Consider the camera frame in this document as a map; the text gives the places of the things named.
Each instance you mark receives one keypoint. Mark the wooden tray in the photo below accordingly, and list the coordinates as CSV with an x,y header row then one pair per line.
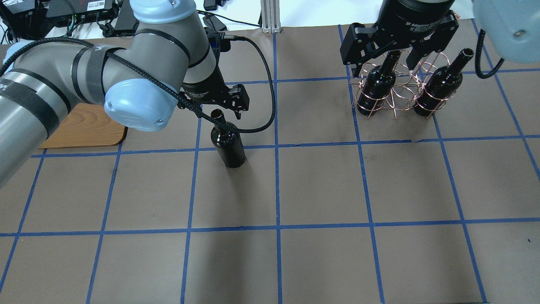
x,y
86,126

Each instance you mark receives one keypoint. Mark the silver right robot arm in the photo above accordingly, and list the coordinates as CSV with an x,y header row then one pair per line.
x,y
513,27

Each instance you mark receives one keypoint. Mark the aluminium frame post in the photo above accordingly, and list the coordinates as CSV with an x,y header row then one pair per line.
x,y
270,14

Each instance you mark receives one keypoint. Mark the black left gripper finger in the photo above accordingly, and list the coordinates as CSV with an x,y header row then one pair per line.
x,y
239,100

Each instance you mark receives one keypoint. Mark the dark wine bottle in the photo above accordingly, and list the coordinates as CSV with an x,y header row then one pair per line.
x,y
442,84
229,146
378,85

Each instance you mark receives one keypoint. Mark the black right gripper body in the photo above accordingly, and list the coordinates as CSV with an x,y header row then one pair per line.
x,y
415,22

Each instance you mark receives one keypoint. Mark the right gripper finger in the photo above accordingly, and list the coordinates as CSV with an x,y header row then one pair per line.
x,y
357,53
423,48

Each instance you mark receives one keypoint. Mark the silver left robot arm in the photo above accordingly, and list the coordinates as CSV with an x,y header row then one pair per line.
x,y
42,81

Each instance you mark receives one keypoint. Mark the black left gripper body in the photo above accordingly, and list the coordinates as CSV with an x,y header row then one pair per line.
x,y
205,90

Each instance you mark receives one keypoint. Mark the copper wire bottle basket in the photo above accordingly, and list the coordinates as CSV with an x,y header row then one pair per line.
x,y
407,87

